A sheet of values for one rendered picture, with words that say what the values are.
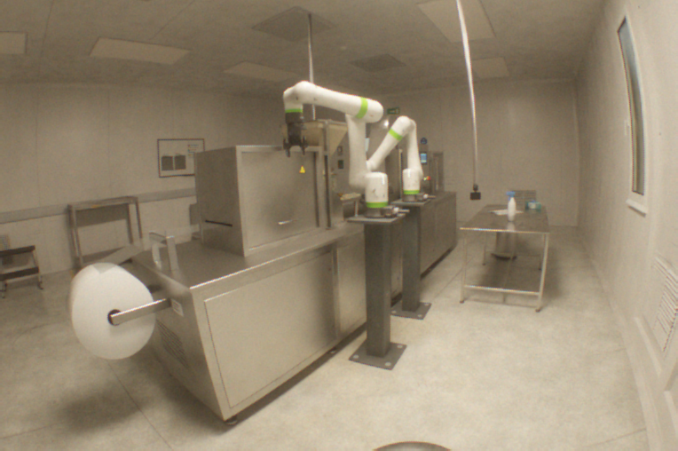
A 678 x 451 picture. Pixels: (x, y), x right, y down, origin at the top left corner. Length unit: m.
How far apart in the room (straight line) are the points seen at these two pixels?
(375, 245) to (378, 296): 0.31
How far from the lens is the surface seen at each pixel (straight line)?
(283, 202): 1.79
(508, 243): 4.08
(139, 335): 1.56
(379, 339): 2.04
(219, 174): 1.67
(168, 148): 5.64
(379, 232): 1.77
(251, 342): 1.54
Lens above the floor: 1.23
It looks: 6 degrees down
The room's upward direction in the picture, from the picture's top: 3 degrees counter-clockwise
